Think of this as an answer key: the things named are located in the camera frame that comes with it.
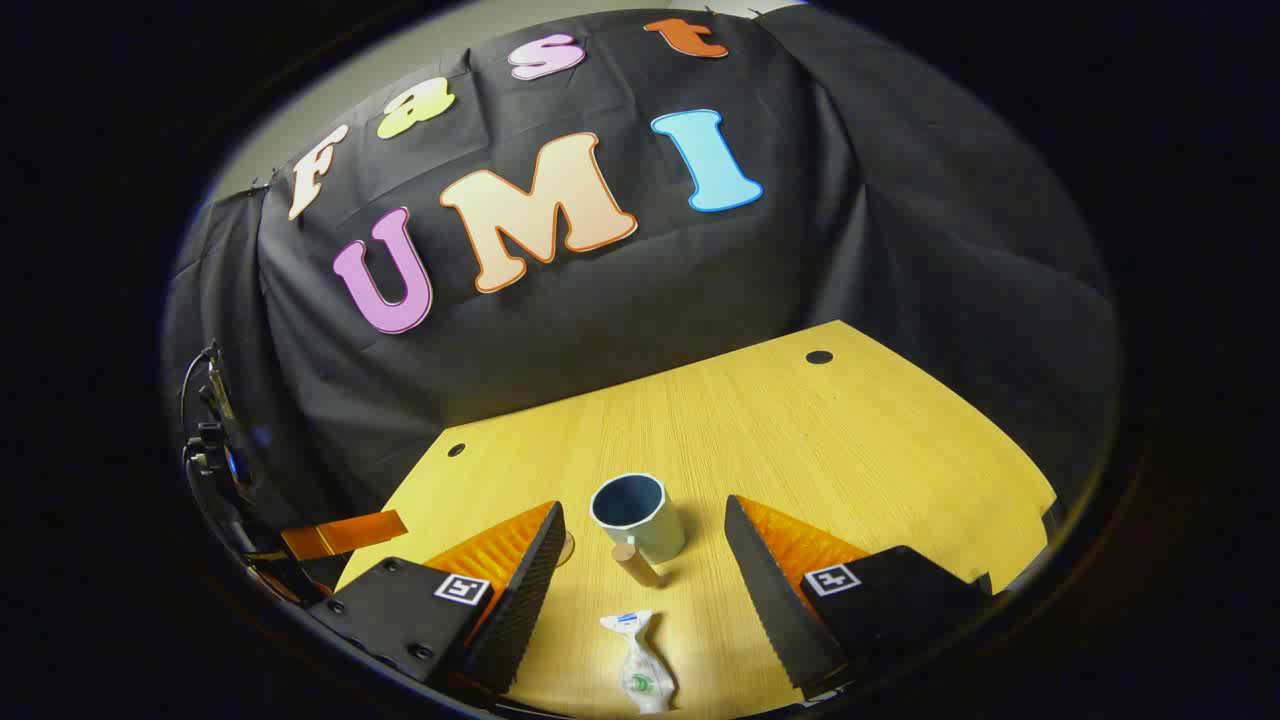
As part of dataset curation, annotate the wooden desktop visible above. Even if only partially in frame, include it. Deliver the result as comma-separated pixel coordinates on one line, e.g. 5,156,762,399
335,320,1059,719

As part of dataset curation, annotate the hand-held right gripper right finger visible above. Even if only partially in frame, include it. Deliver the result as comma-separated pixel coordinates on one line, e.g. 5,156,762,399
723,494,993,693

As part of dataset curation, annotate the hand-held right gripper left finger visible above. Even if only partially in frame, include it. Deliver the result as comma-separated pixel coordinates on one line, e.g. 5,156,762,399
305,500,568,696

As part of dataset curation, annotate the pale green cup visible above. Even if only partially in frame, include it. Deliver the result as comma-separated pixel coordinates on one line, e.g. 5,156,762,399
589,472,688,589

